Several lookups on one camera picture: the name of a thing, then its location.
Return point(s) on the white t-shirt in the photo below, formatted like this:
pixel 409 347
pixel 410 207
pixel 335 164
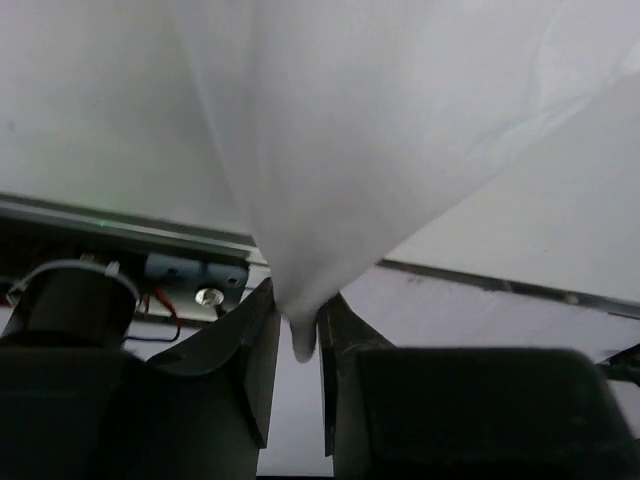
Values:
pixel 491 137

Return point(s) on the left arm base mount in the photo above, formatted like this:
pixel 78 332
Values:
pixel 165 285

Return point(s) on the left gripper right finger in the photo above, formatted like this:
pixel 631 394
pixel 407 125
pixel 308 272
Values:
pixel 464 413

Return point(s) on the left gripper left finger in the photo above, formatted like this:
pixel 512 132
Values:
pixel 201 409

